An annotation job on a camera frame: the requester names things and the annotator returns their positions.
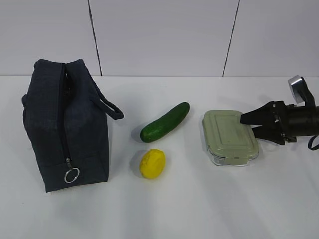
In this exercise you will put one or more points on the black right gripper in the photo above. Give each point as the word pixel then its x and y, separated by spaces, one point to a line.
pixel 275 112

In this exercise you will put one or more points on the glass container with green lid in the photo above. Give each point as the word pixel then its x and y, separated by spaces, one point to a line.
pixel 229 142

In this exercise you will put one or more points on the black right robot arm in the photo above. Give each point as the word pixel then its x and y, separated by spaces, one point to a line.
pixel 303 121

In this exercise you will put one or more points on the silver wrist camera on right arm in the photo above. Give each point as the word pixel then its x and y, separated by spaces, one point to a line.
pixel 300 91

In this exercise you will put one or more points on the green cucumber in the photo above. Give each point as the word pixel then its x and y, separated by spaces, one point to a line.
pixel 165 124

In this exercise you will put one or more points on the yellow lemon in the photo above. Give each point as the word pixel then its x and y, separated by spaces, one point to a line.
pixel 152 164

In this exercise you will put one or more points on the dark navy fabric lunch bag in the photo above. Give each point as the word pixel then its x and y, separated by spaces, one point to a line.
pixel 65 117

